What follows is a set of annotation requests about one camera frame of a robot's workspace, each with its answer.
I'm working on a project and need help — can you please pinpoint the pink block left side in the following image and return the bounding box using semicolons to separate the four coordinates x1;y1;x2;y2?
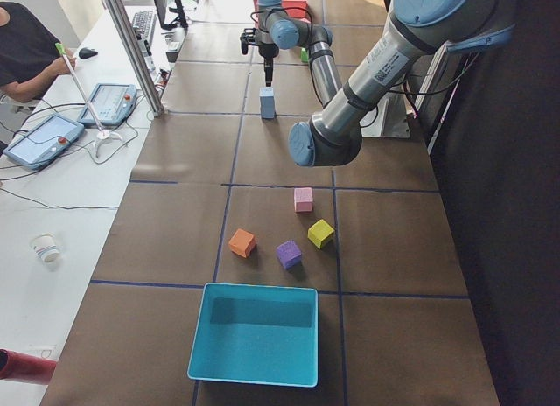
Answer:
293;187;314;213

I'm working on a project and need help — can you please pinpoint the black computer mouse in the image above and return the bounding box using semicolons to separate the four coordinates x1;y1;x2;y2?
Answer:
78;47;98;60

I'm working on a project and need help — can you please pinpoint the teal plastic bin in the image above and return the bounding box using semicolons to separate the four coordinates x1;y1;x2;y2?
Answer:
187;283;319;388

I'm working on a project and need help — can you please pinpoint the yellow block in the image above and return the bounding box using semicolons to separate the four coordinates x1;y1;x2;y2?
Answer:
307;219;335;249

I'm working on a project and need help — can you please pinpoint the green block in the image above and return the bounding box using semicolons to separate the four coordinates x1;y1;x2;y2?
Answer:
300;48;309;64

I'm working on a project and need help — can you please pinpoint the purple block left side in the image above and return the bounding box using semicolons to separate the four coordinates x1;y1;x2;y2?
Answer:
276;240;303;270

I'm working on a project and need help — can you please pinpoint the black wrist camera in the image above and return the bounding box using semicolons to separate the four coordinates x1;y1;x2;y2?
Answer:
240;28;259;55

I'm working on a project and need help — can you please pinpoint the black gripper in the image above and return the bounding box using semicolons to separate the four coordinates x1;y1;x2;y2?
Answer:
258;43;279;84

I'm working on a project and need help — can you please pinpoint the red cylinder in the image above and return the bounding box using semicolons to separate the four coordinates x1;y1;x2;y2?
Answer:
1;349;58;385

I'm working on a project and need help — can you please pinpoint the orange block left side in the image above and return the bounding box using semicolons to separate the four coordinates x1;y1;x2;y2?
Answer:
228;228;256;258

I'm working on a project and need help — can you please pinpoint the aluminium frame post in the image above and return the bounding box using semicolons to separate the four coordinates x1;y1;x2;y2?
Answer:
102;0;165;118

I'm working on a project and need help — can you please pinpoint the black keyboard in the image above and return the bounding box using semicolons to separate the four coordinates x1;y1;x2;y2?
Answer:
131;10;158;44

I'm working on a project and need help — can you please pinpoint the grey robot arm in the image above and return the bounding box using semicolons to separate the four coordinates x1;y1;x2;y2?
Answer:
255;0;517;167

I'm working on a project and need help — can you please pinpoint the seated person black shirt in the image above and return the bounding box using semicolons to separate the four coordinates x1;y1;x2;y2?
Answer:
1;2;76;102

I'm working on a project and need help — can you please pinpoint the black monitor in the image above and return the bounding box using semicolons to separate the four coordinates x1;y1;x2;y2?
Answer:
153;0;188;31

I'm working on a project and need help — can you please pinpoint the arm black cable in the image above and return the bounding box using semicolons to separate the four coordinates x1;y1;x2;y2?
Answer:
249;5;314;31

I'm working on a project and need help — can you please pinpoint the paper cup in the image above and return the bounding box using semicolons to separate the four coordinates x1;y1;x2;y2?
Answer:
30;234;60;266

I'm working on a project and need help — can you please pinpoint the teach pendant near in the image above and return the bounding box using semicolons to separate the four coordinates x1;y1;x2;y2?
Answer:
3;114;85;170

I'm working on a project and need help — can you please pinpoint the white stick green tip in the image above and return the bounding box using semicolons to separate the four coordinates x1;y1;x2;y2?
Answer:
55;42;110;140

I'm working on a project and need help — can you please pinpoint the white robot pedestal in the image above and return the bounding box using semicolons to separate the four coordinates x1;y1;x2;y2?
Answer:
360;87;410;139

